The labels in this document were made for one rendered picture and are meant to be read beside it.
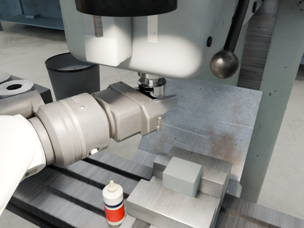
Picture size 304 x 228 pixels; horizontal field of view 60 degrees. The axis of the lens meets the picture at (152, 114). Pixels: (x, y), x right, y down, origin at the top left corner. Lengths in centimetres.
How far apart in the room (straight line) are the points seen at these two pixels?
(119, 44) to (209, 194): 37
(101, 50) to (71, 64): 245
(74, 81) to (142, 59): 201
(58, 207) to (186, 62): 47
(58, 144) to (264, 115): 62
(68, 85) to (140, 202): 193
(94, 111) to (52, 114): 5
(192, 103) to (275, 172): 156
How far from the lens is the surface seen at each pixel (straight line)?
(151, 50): 31
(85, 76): 233
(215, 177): 55
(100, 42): 29
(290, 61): 76
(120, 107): 38
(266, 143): 88
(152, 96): 42
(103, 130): 36
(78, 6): 19
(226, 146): 80
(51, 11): 664
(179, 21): 29
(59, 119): 34
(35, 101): 38
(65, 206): 66
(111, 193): 54
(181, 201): 49
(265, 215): 66
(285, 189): 218
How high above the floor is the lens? 145
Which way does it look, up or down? 31 degrees down
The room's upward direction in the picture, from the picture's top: straight up
